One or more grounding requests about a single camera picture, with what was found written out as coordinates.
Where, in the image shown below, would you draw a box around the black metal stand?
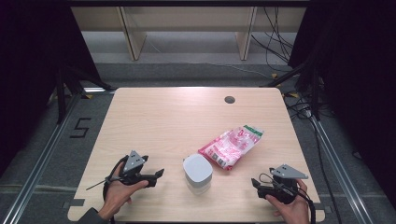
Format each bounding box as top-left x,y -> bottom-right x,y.
55,64 -> 116,125
261,59 -> 325,121

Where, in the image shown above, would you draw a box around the aluminium floor rail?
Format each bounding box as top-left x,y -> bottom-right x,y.
0,92 -> 82,224
309,116 -> 375,224

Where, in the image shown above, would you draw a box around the black floor cables bundle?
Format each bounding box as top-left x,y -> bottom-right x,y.
250,6 -> 300,73

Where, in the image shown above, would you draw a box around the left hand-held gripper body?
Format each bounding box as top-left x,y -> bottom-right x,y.
119,150 -> 151,187

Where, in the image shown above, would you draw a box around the black curtain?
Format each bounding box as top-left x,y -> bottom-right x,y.
0,0 -> 105,176
288,0 -> 396,208

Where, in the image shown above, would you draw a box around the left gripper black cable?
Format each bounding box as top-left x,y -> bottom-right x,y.
85,155 -> 130,202

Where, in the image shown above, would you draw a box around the light wooden shelf unit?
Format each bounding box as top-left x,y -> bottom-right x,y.
70,6 -> 307,62

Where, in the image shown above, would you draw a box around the thin white floor cable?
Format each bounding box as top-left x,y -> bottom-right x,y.
146,36 -> 273,79

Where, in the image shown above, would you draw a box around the person's right hand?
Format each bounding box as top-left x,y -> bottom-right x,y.
265,178 -> 311,224

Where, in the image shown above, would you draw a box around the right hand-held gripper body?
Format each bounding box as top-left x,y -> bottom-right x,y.
257,163 -> 309,205

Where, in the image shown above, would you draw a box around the clear container with white lid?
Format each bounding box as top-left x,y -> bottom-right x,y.
182,153 -> 215,196

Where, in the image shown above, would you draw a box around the tangled cables with power strip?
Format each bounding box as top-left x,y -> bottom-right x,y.
283,91 -> 316,121

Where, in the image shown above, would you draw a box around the pink and white plastic bag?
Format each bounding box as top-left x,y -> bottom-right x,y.
197,124 -> 265,172

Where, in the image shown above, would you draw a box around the person's left hand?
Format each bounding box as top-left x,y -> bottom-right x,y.
98,178 -> 149,220

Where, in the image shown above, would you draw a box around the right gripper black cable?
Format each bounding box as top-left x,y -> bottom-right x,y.
259,172 -> 318,224

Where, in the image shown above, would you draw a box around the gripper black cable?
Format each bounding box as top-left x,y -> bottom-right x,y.
85,155 -> 130,202
259,172 -> 318,224

